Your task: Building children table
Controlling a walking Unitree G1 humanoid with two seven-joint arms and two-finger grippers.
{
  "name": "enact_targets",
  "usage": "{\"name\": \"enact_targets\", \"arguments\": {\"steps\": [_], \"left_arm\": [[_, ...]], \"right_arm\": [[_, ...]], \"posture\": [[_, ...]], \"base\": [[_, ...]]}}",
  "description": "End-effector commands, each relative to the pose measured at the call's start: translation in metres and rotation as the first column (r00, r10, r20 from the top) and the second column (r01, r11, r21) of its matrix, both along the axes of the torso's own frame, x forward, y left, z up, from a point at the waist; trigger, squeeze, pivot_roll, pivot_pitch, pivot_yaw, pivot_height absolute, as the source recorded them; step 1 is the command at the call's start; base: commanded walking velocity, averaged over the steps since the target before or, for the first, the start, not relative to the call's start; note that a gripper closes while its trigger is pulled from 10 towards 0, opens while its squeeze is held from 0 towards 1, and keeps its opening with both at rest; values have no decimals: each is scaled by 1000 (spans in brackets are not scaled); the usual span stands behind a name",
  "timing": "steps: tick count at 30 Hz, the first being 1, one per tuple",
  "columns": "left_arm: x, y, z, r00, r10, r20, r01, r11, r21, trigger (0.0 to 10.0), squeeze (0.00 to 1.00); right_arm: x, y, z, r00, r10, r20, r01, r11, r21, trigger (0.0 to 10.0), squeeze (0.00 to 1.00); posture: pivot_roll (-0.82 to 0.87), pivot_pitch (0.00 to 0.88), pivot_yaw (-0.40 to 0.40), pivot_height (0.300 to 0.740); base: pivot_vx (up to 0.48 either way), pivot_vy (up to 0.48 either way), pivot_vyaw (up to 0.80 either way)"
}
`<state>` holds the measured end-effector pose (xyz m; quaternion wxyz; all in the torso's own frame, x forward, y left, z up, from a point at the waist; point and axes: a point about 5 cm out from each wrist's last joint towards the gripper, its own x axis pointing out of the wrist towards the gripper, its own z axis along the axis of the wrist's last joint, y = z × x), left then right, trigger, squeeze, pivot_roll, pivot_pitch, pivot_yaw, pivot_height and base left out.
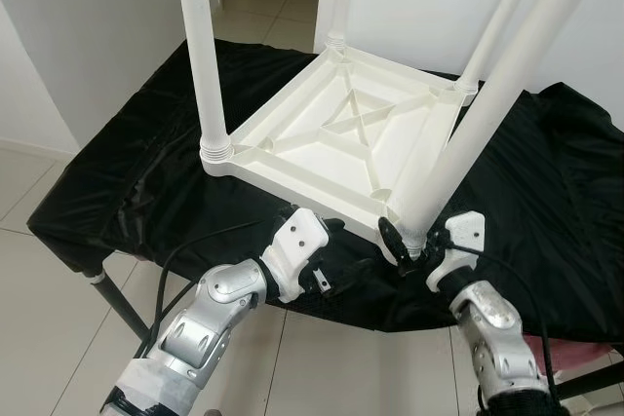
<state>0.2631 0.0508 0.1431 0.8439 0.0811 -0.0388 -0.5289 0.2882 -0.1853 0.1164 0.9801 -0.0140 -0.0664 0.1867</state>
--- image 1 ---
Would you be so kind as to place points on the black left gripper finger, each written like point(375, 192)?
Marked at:
point(332, 226)
point(353, 273)

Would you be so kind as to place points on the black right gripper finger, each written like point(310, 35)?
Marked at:
point(395, 241)

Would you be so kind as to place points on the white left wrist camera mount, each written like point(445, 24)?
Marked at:
point(297, 245)

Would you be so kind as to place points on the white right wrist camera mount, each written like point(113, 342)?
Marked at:
point(463, 236)

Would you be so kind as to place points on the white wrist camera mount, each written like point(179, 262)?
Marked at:
point(463, 236)
point(297, 245)

